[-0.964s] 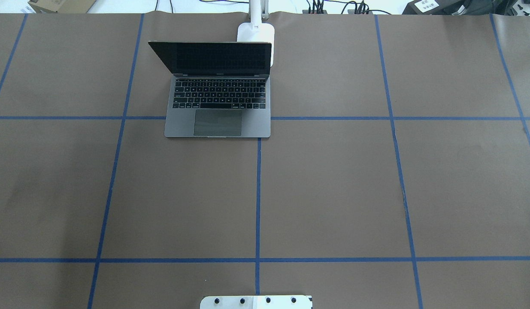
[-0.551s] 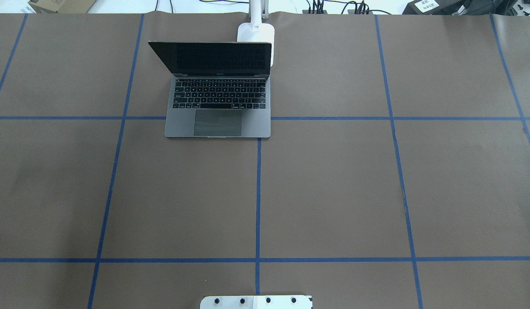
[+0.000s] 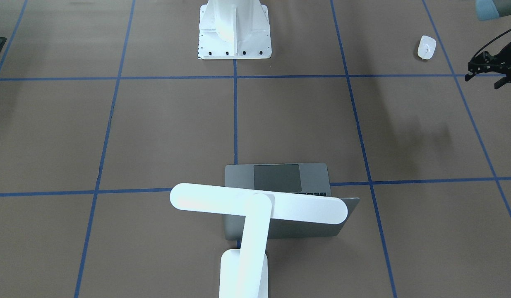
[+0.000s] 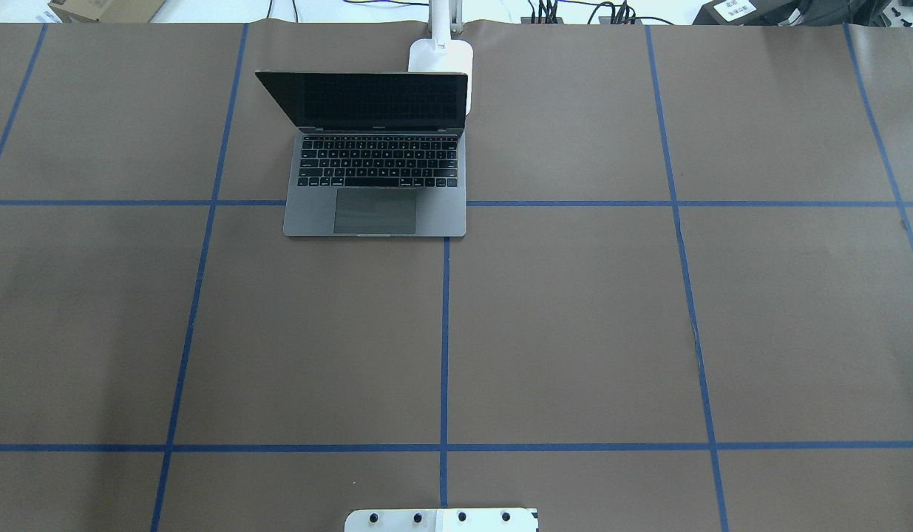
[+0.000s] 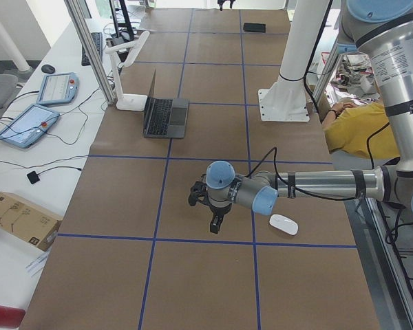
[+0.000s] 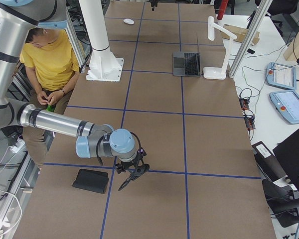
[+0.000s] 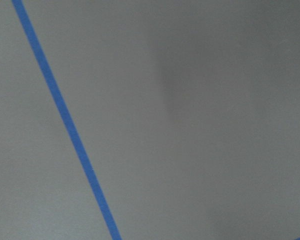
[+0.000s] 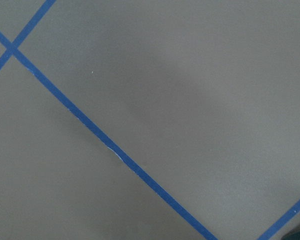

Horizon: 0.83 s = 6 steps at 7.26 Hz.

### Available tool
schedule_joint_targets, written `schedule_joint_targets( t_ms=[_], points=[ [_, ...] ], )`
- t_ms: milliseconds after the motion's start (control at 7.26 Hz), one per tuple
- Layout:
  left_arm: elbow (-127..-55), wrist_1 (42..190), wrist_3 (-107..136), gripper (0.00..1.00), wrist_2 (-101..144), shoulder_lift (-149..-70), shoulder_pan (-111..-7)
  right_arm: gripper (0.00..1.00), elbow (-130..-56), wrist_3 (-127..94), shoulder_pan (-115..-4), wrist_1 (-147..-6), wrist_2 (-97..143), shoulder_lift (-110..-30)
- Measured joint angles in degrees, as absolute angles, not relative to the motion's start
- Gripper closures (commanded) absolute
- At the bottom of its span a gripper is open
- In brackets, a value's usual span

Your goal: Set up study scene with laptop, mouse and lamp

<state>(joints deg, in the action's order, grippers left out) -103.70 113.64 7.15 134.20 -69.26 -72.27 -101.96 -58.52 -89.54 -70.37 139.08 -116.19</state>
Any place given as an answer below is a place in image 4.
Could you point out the grey laptop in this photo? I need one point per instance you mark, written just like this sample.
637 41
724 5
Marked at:
374 153

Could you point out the black box with white label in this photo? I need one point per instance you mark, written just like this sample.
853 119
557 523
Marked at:
749 13

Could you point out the cardboard box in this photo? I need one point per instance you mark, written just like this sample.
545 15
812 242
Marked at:
107 12

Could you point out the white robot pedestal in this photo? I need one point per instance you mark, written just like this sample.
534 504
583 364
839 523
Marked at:
443 519

